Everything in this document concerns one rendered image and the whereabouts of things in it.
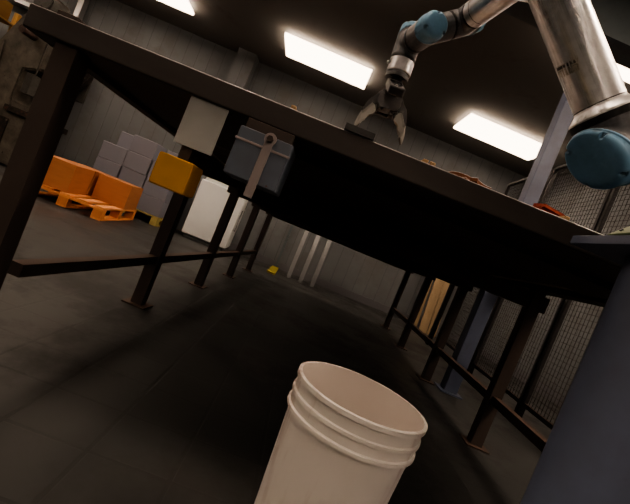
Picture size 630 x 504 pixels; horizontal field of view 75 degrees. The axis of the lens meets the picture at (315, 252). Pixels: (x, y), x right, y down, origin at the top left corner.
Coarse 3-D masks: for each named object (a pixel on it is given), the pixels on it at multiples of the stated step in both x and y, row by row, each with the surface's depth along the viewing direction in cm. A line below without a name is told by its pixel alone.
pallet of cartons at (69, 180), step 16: (64, 160) 423; (48, 176) 412; (64, 176) 415; (80, 176) 435; (96, 176) 475; (112, 176) 519; (48, 192) 458; (64, 192) 414; (80, 192) 452; (96, 192) 472; (112, 192) 475; (128, 192) 478; (80, 208) 450; (96, 208) 418; (112, 208) 446; (128, 208) 498
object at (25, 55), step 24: (48, 0) 550; (0, 48) 547; (24, 48) 547; (48, 48) 544; (0, 72) 549; (24, 72) 552; (0, 96) 549; (24, 96) 566; (0, 120) 548; (24, 120) 546; (0, 144) 548
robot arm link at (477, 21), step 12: (480, 0) 104; (492, 0) 101; (504, 0) 99; (516, 0) 98; (456, 12) 112; (468, 12) 109; (480, 12) 106; (492, 12) 104; (456, 24) 112; (468, 24) 111; (480, 24) 110; (456, 36) 115
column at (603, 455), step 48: (576, 240) 89; (624, 240) 76; (624, 288) 78; (624, 336) 74; (576, 384) 80; (624, 384) 72; (576, 432) 76; (624, 432) 71; (576, 480) 73; (624, 480) 70
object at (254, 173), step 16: (240, 128) 97; (256, 128) 98; (272, 128) 98; (240, 144) 97; (256, 144) 97; (272, 144) 96; (288, 144) 97; (240, 160) 97; (256, 160) 97; (272, 160) 97; (288, 160) 98; (240, 176) 97; (256, 176) 96; (272, 176) 97; (272, 192) 99
